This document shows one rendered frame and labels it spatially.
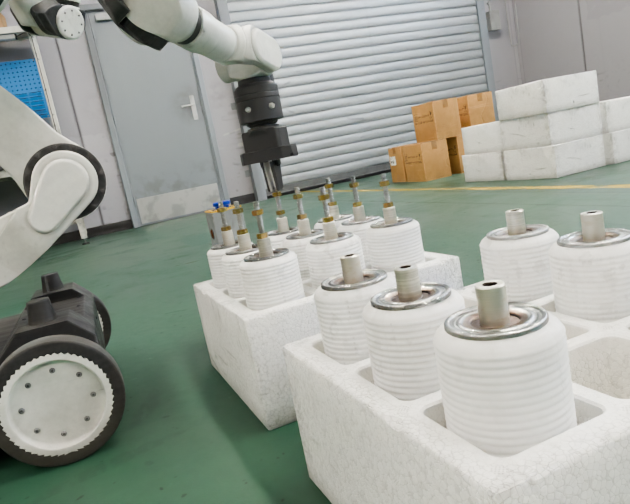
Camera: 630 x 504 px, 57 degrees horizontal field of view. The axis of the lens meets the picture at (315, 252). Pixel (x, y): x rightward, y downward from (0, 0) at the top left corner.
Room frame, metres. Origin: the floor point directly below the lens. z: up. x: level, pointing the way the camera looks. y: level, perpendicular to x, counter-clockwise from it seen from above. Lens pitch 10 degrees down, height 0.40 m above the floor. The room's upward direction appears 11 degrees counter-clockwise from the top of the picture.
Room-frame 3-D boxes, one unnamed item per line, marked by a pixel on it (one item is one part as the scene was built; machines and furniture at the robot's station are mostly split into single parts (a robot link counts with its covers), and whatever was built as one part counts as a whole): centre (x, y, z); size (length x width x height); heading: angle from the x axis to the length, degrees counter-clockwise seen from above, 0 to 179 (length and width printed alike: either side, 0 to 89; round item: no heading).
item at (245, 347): (1.08, 0.01, 0.09); 0.39 x 0.39 x 0.18; 21
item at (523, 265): (0.72, -0.26, 0.16); 0.10 x 0.10 x 0.18
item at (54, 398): (0.87, 0.44, 0.10); 0.20 x 0.05 x 0.20; 110
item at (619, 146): (3.58, -1.89, 0.09); 0.39 x 0.39 x 0.18; 23
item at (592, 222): (0.61, -0.30, 0.26); 0.02 x 0.02 x 0.03
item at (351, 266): (0.64, -0.04, 0.26); 0.02 x 0.02 x 0.03
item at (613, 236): (0.61, -0.30, 0.25); 0.08 x 0.08 x 0.01
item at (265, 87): (1.21, 0.06, 0.57); 0.11 x 0.11 x 0.11; 65
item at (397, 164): (5.07, -0.97, 0.15); 0.30 x 0.24 x 0.30; 109
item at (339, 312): (0.64, -0.04, 0.16); 0.10 x 0.10 x 0.18
